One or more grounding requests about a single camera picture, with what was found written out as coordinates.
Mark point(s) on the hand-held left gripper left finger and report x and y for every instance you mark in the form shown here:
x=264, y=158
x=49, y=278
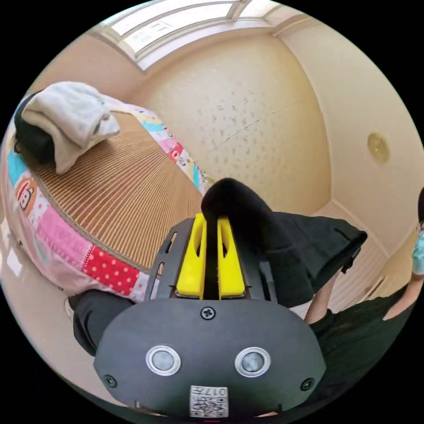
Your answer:
x=190, y=265

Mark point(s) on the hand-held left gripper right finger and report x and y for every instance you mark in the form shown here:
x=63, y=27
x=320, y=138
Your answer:
x=232, y=271

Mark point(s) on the black pants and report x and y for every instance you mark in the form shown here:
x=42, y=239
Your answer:
x=285, y=238

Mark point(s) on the person's right forearm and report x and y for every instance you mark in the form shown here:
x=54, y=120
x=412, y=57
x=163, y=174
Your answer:
x=318, y=298

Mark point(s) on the bed with woven mat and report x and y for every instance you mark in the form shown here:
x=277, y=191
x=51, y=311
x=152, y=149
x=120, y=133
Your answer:
x=116, y=188

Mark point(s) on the person's body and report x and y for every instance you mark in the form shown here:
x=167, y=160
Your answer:
x=361, y=338

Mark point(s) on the round ceiling lamp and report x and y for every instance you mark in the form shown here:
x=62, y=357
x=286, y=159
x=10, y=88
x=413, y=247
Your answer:
x=378, y=147

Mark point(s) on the pile of clothes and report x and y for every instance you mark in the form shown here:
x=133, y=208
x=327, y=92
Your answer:
x=66, y=112

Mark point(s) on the window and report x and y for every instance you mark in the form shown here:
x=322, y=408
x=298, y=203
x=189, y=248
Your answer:
x=172, y=28

